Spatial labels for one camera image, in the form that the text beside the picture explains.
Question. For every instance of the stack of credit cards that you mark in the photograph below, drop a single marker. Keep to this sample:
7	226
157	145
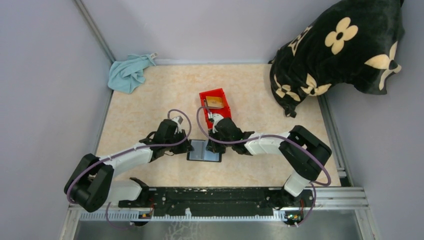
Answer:
214	104

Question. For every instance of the light blue cloth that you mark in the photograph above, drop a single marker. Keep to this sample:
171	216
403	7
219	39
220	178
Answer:
125	76

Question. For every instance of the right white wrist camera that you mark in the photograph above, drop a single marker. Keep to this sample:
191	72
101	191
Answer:
212	119

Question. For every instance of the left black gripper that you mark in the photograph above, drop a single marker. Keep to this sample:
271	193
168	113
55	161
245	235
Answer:
184	148

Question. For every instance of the black floral blanket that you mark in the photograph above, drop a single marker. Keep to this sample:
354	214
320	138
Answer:
352	42

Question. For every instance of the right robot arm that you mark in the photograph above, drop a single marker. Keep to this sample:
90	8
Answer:
306	154

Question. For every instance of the red plastic bin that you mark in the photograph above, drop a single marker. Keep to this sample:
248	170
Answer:
225	112

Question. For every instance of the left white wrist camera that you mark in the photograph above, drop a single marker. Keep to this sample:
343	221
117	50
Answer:
178	120

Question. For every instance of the aluminium front rail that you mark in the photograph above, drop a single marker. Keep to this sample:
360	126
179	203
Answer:
324	198

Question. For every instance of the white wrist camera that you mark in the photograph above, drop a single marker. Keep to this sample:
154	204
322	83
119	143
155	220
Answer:
212	119
178	120

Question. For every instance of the black leather card holder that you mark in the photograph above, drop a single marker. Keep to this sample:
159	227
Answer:
201	154

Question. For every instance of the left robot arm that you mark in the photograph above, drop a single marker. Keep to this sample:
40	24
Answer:
91	184

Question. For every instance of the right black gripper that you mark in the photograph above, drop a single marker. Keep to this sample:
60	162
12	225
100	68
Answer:
212	146

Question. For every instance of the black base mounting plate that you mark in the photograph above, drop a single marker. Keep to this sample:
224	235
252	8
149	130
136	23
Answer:
217	202

